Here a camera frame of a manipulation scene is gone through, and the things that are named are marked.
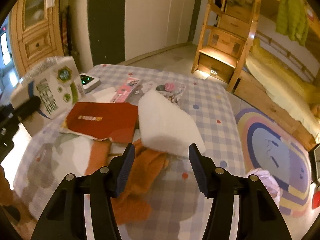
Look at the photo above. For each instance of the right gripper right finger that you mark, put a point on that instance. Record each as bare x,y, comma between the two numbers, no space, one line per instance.
259,217

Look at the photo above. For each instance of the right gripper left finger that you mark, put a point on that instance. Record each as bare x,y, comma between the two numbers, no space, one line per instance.
64,217

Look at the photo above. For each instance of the white green printed box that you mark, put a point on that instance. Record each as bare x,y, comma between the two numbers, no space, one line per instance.
56,81

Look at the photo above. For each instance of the orange cloth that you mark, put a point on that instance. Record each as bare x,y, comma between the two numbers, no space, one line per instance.
130,205

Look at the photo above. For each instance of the red booklet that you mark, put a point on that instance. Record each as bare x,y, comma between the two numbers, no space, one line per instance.
101,121

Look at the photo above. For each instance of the red waste bin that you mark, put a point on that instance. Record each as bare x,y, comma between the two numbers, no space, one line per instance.
316,200

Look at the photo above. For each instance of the oval rainbow rug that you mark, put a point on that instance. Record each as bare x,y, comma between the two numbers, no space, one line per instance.
267,146

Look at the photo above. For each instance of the wooden cabinet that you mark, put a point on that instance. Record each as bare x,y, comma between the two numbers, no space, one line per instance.
34,27

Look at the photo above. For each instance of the white device green light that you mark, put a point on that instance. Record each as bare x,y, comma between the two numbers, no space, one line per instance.
89,82

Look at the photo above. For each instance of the pink leaflet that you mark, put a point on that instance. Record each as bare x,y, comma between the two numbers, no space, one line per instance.
125,90

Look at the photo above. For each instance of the yellow mattress sheet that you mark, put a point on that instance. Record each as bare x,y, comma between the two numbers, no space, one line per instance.
281,93

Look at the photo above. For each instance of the wooden bunk bed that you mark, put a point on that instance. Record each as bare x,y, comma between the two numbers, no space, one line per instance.
250,90

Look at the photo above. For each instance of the green puffer jacket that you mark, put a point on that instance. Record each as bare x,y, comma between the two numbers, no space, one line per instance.
292,21

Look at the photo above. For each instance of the wooden drawer staircase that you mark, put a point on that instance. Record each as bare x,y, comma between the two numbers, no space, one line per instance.
226,36

